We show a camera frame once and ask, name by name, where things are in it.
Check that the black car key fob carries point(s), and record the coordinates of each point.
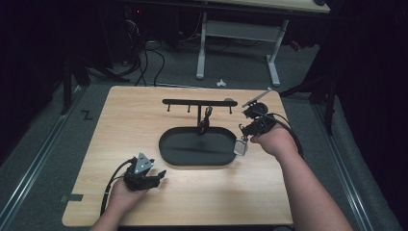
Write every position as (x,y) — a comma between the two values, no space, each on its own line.
(204,123)

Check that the small grey round object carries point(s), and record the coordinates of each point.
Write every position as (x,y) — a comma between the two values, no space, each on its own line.
(229,99)

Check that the black key stand with tray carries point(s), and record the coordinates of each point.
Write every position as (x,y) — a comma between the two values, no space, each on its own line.
(197,149)

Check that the person's left hand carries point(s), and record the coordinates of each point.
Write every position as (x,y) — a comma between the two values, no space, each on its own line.
(123,195)

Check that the white-framed desk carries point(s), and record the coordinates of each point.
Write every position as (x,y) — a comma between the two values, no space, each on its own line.
(240,30)

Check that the metal floor rail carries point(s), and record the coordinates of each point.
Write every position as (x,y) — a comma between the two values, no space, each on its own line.
(35,160)
(349,179)

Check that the person's right hand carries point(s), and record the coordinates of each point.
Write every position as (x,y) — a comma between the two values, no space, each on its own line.
(275,141)

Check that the small white floor object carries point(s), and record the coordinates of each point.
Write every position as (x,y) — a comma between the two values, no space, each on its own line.
(221,83)

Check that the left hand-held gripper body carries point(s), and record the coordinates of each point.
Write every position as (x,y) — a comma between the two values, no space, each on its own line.
(141,179)

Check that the small red object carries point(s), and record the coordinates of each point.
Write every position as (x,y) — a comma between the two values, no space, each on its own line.
(295,45)

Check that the black metal stand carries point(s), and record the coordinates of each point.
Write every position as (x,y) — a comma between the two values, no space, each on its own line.
(328,106)
(67,86)

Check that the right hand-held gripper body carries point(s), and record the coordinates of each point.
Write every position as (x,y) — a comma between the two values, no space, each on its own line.
(260,123)

